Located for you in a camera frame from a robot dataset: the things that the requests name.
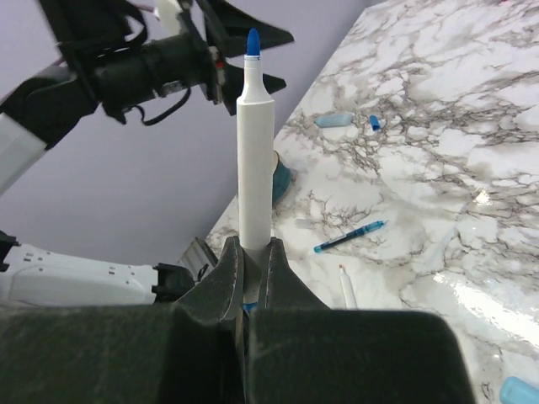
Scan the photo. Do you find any aluminium frame rail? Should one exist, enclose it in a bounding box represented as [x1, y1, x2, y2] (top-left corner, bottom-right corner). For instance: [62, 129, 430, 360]
[178, 237, 218, 282]

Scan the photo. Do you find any blue transparent gel pen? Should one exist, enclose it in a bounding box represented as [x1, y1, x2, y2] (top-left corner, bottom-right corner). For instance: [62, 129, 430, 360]
[313, 221, 387, 253]

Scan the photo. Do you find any white marker red tip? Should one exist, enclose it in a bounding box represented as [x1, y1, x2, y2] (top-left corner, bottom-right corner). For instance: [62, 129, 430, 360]
[339, 264, 358, 310]

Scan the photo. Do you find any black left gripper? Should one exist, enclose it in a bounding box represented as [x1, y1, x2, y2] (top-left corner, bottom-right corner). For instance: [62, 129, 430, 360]
[90, 1, 294, 118]

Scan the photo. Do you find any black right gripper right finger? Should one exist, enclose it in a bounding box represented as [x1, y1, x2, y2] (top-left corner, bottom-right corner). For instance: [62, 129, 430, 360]
[248, 239, 475, 403]

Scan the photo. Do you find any light blue rectangular block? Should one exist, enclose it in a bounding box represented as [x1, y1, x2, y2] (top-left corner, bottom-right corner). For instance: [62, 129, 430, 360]
[314, 113, 353, 129]

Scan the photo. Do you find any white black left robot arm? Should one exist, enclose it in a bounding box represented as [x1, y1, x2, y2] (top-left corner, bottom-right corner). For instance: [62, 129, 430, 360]
[1, 1, 294, 307]

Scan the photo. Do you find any blue marker cap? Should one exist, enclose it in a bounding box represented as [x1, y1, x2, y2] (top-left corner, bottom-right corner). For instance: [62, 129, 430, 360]
[369, 115, 381, 131]

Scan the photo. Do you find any white marker blue end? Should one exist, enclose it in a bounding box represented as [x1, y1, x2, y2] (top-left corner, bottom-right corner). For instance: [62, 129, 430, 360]
[237, 29, 275, 311]

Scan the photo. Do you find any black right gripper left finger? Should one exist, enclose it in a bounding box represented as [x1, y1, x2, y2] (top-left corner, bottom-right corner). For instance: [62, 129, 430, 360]
[1, 237, 243, 403]

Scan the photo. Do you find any teal bowl white inside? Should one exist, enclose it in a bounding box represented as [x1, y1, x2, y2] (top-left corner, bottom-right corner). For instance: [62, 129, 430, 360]
[272, 151, 292, 207]

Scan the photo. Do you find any light blue eraser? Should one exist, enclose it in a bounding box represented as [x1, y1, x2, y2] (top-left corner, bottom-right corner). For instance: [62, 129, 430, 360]
[499, 376, 539, 404]

